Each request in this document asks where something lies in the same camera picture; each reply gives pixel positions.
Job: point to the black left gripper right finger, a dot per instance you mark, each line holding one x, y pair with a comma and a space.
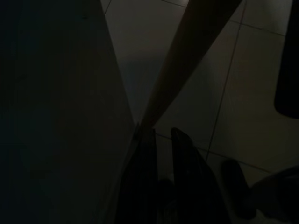
194, 182

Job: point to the brown wooden furniture leg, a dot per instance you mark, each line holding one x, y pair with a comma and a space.
187, 58

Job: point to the black furniture leg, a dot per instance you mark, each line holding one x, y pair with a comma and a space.
288, 70

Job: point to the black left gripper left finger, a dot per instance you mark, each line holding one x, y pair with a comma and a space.
140, 177

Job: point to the dark robot leg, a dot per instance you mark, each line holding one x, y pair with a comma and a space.
275, 198

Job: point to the white cabinet side panel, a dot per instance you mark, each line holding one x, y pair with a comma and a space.
58, 112

